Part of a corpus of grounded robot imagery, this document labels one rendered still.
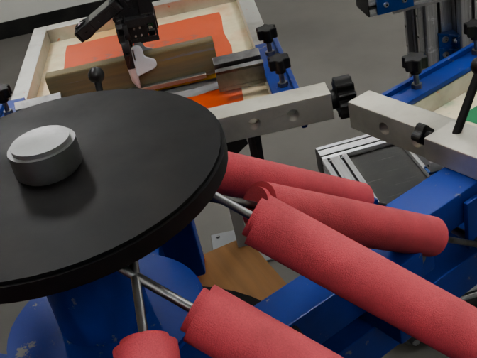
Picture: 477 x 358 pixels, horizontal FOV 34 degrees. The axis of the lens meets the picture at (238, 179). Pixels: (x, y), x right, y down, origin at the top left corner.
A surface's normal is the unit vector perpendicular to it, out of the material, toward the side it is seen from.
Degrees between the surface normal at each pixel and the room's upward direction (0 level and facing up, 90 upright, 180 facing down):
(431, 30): 90
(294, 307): 0
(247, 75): 90
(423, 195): 0
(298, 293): 0
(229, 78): 90
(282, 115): 90
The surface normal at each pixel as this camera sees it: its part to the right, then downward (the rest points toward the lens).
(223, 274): -0.19, -0.83
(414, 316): -0.22, 0.18
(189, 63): 0.11, 0.51
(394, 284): 0.08, -0.36
